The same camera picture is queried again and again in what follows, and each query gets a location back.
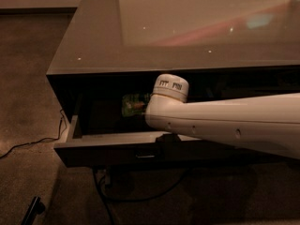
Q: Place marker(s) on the grey drawer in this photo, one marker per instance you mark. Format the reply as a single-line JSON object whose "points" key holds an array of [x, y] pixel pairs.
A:
{"points": [[100, 136]]}

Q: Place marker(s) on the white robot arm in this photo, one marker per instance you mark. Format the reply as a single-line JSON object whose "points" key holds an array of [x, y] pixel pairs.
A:
{"points": [[269, 124]]}

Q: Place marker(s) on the dark cabinet with glossy top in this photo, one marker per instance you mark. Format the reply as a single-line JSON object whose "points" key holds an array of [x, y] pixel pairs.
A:
{"points": [[223, 48]]}

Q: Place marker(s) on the green snack bag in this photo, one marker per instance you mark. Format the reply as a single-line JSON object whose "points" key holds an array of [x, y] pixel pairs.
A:
{"points": [[134, 104]]}

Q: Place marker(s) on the grey power strip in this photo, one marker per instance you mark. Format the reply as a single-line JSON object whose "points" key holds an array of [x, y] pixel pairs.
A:
{"points": [[107, 178]]}

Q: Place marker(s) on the black object on floor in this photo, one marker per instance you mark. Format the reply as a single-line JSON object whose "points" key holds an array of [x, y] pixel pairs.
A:
{"points": [[35, 208]]}

